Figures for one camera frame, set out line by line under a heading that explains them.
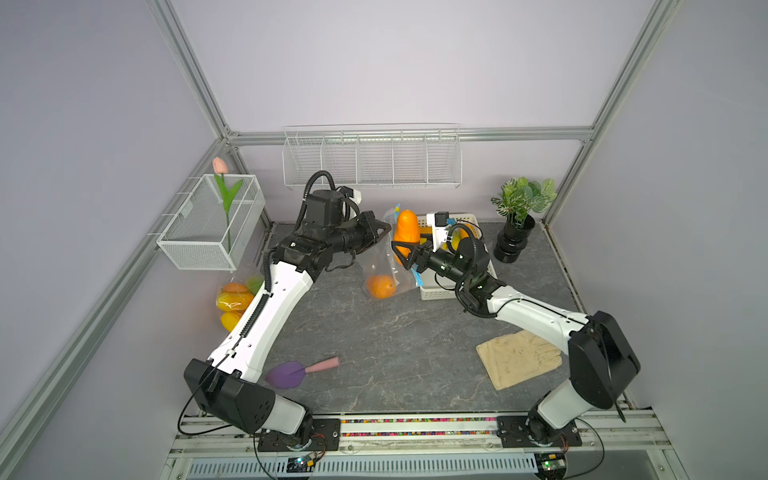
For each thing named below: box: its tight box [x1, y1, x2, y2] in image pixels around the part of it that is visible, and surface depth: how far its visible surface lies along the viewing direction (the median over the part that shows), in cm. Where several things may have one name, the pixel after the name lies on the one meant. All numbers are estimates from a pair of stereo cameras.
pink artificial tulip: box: [212, 157, 244, 253], surface depth 82 cm
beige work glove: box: [476, 330, 563, 391], surface depth 86 cm
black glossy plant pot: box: [493, 214, 536, 264], surface depth 103 cm
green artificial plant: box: [491, 176, 557, 229], surface depth 96 cm
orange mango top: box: [394, 209, 421, 258], surface depth 71 cm
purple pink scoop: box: [265, 356, 340, 389], surface depth 85 cm
